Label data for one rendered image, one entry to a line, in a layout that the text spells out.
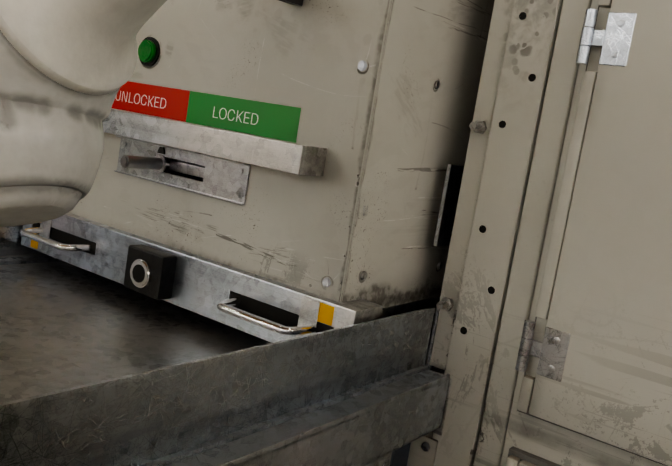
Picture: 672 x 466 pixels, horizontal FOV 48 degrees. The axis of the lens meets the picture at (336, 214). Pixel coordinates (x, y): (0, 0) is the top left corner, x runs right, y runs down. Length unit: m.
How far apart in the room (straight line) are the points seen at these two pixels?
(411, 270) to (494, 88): 0.21
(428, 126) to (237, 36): 0.22
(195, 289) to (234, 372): 0.27
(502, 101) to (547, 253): 0.16
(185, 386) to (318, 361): 0.16
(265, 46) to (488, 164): 0.26
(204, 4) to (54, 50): 0.48
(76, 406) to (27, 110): 0.18
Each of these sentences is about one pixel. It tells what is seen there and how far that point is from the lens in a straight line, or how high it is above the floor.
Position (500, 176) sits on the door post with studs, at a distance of 0.79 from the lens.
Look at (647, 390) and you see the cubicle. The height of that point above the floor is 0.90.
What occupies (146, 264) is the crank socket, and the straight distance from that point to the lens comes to 0.85.
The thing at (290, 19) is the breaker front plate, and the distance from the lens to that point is 0.78.
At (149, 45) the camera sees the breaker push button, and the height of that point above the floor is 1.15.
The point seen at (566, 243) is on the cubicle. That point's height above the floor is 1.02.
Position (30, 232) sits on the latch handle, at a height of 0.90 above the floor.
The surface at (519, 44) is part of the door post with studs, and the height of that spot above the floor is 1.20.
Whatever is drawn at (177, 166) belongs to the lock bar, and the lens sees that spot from 0.88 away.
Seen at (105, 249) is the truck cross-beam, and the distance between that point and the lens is 0.95.
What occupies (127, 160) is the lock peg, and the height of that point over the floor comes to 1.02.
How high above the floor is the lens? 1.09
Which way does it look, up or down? 7 degrees down
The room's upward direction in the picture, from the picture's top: 9 degrees clockwise
